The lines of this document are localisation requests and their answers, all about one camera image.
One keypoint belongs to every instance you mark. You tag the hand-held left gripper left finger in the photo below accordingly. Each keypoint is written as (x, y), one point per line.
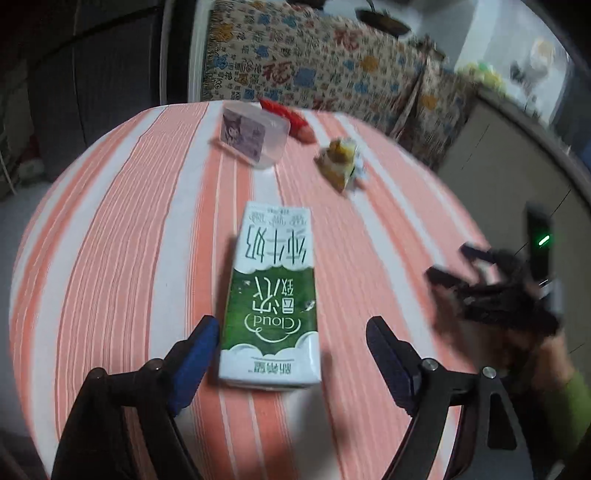
(196, 364)

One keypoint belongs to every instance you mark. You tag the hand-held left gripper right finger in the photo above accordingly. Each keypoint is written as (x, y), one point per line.
(390, 364)

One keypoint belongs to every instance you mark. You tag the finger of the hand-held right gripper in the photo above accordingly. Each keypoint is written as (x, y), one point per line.
(478, 254)
(445, 278)

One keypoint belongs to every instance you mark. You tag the green and white milk carton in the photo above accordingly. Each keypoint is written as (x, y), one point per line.
(270, 295)

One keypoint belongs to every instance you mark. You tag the green sleeved right forearm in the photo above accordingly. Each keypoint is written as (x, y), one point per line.
(570, 415)

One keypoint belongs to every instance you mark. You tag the person's right hand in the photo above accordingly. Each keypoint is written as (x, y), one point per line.
(540, 355)

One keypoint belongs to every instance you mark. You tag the grey counter unit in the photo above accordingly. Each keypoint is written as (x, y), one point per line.
(503, 152)

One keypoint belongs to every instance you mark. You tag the crumpled yellow wrapper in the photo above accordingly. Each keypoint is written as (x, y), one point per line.
(341, 161)

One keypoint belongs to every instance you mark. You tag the pale green item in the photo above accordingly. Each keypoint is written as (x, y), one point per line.
(480, 74)

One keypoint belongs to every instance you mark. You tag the long red wrapper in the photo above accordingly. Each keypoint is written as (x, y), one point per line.
(295, 122)

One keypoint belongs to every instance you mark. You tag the clear plastic box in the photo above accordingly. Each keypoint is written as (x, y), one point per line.
(251, 134)

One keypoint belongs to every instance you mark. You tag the black wok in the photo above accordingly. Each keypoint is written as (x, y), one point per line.
(383, 21)

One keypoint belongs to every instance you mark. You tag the patterned fabric sofa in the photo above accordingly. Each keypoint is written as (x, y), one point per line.
(314, 60)

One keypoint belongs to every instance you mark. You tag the dark grey cabinet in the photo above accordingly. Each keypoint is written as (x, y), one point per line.
(106, 69)

